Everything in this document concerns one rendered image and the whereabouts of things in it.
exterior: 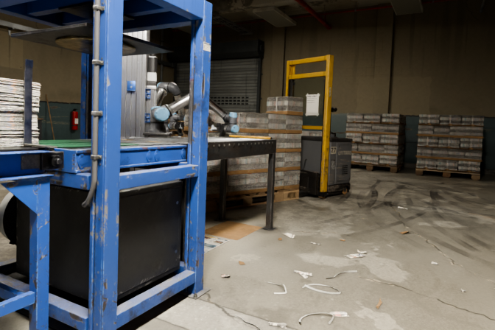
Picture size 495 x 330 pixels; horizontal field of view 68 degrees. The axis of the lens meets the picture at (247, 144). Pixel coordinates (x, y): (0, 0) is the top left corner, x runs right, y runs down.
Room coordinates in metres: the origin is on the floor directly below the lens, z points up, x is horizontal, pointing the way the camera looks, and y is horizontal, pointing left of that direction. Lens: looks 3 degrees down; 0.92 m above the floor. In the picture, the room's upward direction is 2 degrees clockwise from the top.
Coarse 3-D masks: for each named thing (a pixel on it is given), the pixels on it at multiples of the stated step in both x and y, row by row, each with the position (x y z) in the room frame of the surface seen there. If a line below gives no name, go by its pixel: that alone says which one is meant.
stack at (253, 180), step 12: (276, 144) 4.37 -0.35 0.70; (252, 156) 4.12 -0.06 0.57; (264, 156) 4.24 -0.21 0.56; (276, 156) 4.38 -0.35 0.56; (216, 168) 3.80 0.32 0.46; (228, 168) 3.92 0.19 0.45; (240, 168) 4.02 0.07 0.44; (252, 168) 4.13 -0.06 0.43; (264, 168) 4.25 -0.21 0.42; (216, 180) 3.81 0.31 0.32; (228, 180) 3.92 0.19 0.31; (240, 180) 4.03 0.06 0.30; (252, 180) 4.13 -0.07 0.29; (264, 180) 4.26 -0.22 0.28; (276, 180) 4.39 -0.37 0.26; (216, 192) 3.81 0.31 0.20; (264, 192) 4.27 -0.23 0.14; (276, 192) 4.39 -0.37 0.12; (216, 204) 3.81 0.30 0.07; (228, 204) 4.09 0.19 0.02; (252, 204) 4.14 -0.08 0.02
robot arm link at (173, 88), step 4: (172, 84) 4.02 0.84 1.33; (172, 88) 4.01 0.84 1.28; (176, 88) 4.02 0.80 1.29; (172, 92) 4.03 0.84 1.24; (176, 92) 4.03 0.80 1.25; (180, 92) 4.08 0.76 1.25; (176, 96) 4.07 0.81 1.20; (180, 96) 4.11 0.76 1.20; (180, 112) 4.18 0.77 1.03; (184, 112) 4.21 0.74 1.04; (180, 116) 4.21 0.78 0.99; (184, 116) 4.22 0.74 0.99; (180, 120) 4.25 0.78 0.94
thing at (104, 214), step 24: (120, 0) 1.42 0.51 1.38; (120, 24) 1.43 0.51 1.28; (120, 48) 1.43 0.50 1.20; (120, 72) 1.43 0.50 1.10; (120, 96) 1.43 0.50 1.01; (120, 120) 1.44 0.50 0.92; (96, 192) 1.39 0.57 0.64; (96, 216) 1.39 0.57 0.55; (96, 240) 1.39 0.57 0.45; (96, 264) 1.39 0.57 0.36; (96, 288) 1.39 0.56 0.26; (96, 312) 1.39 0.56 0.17
